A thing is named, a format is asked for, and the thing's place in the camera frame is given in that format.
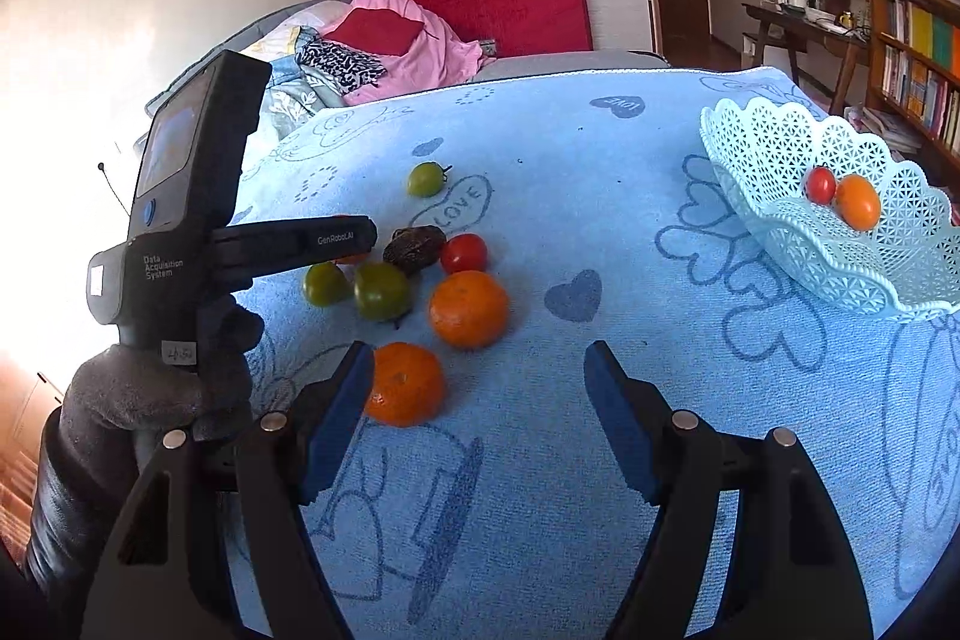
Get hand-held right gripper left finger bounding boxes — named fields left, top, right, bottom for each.
left=79, top=340, right=376, bottom=640

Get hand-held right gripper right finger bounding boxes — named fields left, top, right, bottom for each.
left=583, top=340, right=875, bottom=640

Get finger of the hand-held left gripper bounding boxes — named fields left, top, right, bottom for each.
left=212, top=215, right=378, bottom=300

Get orange mandarin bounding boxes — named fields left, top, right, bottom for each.
left=428, top=270, right=512, bottom=350
left=330, top=213, right=374, bottom=267
left=364, top=341, right=446, bottom=428
left=835, top=174, right=882, bottom=232

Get dark brown wrinkled fruit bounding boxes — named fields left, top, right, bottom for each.
left=382, top=225, right=449, bottom=274

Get small green tomato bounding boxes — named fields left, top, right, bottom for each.
left=407, top=161, right=453, bottom=197

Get light blue lattice basket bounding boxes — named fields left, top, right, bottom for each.
left=700, top=97, right=960, bottom=322

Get small red tomato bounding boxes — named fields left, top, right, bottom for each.
left=805, top=166, right=838, bottom=206

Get person's left hand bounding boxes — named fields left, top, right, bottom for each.
left=58, top=291, right=265, bottom=506

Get floral quilt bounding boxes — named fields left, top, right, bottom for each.
left=266, top=0, right=353, bottom=139

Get black white patterned cloth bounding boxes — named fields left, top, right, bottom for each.
left=295, top=38, right=389, bottom=95

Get red pillow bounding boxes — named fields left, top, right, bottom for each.
left=322, top=8, right=423, bottom=49

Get pink blanket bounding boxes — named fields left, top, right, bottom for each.
left=334, top=0, right=497, bottom=107

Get blue printed blanket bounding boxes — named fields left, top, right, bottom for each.
left=217, top=64, right=960, bottom=640

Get wooden desk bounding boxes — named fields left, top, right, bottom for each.
left=741, top=2, right=871, bottom=116

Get wooden bookcase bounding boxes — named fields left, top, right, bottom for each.
left=862, top=0, right=960, bottom=161

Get rows of shelved books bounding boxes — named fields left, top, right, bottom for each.
left=879, top=0, right=960, bottom=154

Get thin black cable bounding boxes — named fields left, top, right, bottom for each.
left=96, top=161, right=130, bottom=214

